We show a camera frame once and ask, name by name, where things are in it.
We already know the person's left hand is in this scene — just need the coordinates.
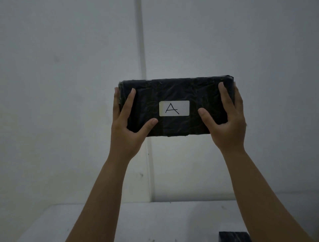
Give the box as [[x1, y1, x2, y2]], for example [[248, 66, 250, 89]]
[[109, 87, 159, 163]]

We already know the black box white label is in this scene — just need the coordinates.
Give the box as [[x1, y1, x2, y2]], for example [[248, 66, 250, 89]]
[[118, 74, 235, 137]]

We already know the person's right hand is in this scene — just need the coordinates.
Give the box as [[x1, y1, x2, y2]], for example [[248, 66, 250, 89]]
[[198, 82, 247, 154]]

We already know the person's right forearm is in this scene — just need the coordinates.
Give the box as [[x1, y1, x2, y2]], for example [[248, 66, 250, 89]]
[[220, 147, 315, 242]]

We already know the person's left forearm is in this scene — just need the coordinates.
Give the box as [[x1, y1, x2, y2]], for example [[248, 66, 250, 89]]
[[65, 156, 130, 242]]

